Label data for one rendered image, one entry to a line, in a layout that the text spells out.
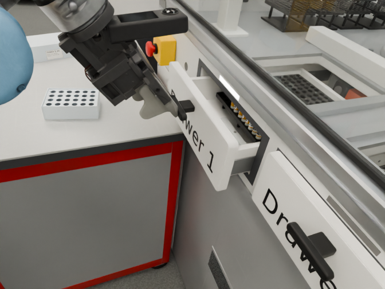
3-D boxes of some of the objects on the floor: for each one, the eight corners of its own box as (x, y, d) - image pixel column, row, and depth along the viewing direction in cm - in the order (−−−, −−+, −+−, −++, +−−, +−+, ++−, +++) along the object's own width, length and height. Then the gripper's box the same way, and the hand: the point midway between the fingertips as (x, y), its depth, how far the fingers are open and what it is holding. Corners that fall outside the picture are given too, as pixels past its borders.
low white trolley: (12, 326, 101) (-108, 176, 53) (19, 192, 144) (-43, 41, 95) (171, 274, 122) (190, 130, 73) (136, 171, 164) (134, 36, 115)
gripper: (54, 24, 43) (138, 113, 58) (58, 56, 35) (153, 148, 51) (101, -12, 42) (173, 88, 57) (115, 14, 34) (193, 120, 50)
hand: (172, 103), depth 53 cm, fingers closed on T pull, 3 cm apart
